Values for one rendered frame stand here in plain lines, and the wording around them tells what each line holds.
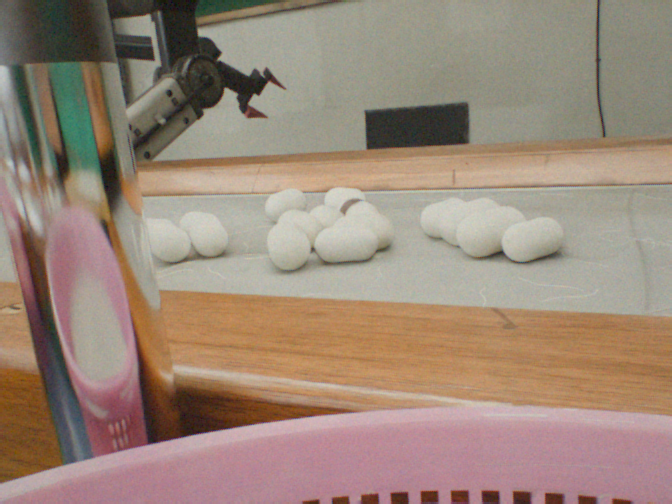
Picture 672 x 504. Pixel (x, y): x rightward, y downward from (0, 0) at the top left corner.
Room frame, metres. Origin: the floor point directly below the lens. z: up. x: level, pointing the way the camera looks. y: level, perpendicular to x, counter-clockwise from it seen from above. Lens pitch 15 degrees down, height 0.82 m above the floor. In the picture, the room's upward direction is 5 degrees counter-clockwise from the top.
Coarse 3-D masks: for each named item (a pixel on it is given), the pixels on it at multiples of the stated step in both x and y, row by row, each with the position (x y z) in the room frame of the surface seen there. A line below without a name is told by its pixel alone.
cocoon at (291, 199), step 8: (280, 192) 0.39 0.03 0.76; (288, 192) 0.39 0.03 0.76; (296, 192) 0.39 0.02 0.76; (272, 200) 0.38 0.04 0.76; (280, 200) 0.38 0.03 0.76; (288, 200) 0.38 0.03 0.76; (296, 200) 0.39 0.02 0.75; (304, 200) 0.40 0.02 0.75; (272, 208) 0.38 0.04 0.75; (280, 208) 0.38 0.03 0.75; (288, 208) 0.38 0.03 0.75; (296, 208) 0.39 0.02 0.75; (304, 208) 0.40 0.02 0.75; (272, 216) 0.38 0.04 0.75; (280, 216) 0.38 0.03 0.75
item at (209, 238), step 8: (200, 224) 0.31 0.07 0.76; (208, 224) 0.31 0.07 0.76; (216, 224) 0.31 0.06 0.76; (192, 232) 0.31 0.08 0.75; (200, 232) 0.30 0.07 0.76; (208, 232) 0.30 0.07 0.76; (216, 232) 0.30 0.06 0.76; (224, 232) 0.31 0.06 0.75; (192, 240) 0.31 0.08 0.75; (200, 240) 0.30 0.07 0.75; (208, 240) 0.30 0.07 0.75; (216, 240) 0.30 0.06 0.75; (224, 240) 0.30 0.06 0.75; (200, 248) 0.30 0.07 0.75; (208, 248) 0.30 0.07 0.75; (216, 248) 0.30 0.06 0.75; (224, 248) 0.31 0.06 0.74; (208, 256) 0.30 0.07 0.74
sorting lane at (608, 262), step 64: (384, 192) 0.46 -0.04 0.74; (448, 192) 0.44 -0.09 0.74; (512, 192) 0.42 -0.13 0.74; (576, 192) 0.39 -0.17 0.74; (640, 192) 0.37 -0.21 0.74; (0, 256) 0.36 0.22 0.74; (192, 256) 0.31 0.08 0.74; (256, 256) 0.30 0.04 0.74; (384, 256) 0.28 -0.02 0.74; (448, 256) 0.27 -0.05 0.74; (576, 256) 0.25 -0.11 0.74; (640, 256) 0.24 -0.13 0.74
